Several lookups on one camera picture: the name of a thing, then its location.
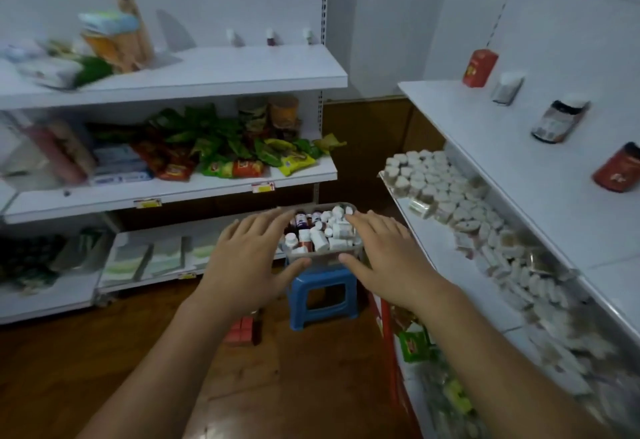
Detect person's right hand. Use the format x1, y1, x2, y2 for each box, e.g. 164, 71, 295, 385
337, 209, 453, 314

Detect person's left hand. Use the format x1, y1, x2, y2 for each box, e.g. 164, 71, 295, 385
199, 206, 312, 316

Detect clear plastic bin of bottles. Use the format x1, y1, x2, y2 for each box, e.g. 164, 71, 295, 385
279, 201, 366, 270

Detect white metal shelf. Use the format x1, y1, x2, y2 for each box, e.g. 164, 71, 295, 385
0, 0, 350, 327
375, 0, 640, 439

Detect dark bottle orange label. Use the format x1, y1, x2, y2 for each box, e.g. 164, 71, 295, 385
529, 93, 592, 145

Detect person's left forearm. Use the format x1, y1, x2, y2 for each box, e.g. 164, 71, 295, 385
75, 298, 241, 439

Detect person's right forearm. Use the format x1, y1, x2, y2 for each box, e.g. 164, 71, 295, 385
415, 283, 616, 439

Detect red carton box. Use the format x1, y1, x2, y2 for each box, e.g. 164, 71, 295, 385
461, 48, 500, 89

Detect orange tissue box pack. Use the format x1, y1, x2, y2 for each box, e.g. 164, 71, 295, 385
81, 31, 143, 74

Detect blue plastic stool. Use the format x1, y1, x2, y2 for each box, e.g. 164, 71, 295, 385
285, 266, 361, 332

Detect pile of mixed packets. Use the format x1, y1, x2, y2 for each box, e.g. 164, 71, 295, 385
387, 301, 486, 439

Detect row of pale flat packs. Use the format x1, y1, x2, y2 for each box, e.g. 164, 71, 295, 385
99, 230, 223, 283

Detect stack of white heart-lid jars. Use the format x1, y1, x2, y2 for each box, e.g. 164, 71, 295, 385
381, 149, 493, 234

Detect pile of snack bags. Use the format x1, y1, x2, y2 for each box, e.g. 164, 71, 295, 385
87, 102, 349, 183

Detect green instant noodle cup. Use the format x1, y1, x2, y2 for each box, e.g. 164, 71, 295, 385
236, 97, 270, 142

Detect blue tissue packs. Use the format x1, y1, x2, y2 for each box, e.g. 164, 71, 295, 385
89, 142, 155, 188

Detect orange instant noodle cup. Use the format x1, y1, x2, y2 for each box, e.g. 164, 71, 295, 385
267, 95, 301, 140

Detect dark green pack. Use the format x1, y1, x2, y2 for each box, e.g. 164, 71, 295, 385
0, 232, 69, 292

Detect pink packs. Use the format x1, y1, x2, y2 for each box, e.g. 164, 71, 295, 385
0, 112, 97, 192

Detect beige paper cup tube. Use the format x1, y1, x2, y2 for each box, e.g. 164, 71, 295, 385
109, 0, 155, 70

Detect blue green wipes pack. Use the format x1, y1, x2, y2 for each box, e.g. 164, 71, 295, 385
77, 8, 142, 38

